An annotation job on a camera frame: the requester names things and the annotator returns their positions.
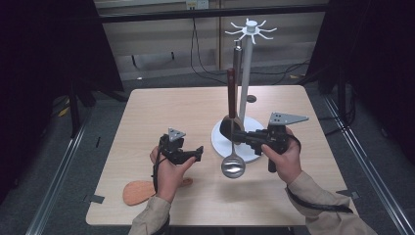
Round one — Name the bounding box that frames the person's right hand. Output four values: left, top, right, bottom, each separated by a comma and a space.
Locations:
260, 126, 302, 186

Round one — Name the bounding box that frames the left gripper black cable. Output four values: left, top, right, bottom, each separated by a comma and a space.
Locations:
151, 135, 171, 235

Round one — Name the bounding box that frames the black curtain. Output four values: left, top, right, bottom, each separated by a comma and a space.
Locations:
0, 0, 125, 204
306, 0, 415, 158

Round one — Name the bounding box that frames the orange wooden spatula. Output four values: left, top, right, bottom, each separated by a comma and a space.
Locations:
122, 176, 194, 207

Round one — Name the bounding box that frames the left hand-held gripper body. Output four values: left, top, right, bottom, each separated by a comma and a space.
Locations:
159, 127, 198, 165

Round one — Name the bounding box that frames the metal floor rail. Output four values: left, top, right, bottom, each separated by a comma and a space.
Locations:
24, 107, 96, 235
322, 94, 415, 235

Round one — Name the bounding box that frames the grey tape piece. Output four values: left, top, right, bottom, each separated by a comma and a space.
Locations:
82, 194, 106, 204
336, 189, 360, 200

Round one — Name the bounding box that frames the person's left hand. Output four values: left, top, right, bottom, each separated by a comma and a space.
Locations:
149, 145, 198, 204

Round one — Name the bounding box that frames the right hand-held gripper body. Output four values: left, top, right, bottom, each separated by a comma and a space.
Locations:
249, 112, 310, 173

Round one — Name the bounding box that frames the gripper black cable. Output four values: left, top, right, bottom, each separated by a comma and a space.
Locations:
286, 186, 354, 213
151, 135, 171, 235

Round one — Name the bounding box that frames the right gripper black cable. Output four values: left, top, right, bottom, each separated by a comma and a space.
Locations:
286, 186, 354, 213

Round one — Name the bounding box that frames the black metal stand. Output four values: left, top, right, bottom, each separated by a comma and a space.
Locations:
68, 77, 97, 138

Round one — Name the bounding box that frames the white wall socket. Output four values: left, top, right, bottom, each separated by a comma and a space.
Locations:
185, 0, 209, 10

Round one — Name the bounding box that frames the black horizontal bar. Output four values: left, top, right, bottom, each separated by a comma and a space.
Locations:
97, 4, 329, 24

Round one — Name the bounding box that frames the white utensil rack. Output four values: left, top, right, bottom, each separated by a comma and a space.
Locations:
210, 18, 278, 164

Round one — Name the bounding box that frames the brown-handled steel ladle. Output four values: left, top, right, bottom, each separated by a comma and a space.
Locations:
220, 68, 247, 179

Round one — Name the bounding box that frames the black wall cable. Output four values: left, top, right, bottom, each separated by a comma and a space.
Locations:
190, 18, 229, 86

